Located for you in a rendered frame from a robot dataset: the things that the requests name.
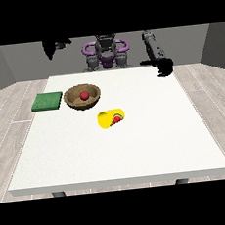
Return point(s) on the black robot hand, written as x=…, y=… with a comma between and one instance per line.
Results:
x=50, y=47
x=164, y=66

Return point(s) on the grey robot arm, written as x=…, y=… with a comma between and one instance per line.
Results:
x=153, y=46

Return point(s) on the green square pad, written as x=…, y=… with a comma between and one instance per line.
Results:
x=46, y=101

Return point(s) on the small red ball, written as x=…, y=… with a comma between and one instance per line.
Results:
x=84, y=95

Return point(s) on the brown wooden bowl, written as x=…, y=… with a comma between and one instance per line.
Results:
x=82, y=97

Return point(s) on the yellow cup with melon print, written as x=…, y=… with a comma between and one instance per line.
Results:
x=110, y=118

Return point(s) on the grey robot trunk purple rings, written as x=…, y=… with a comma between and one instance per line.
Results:
x=106, y=54

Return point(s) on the dark table leg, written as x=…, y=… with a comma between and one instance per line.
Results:
x=181, y=181
x=58, y=194

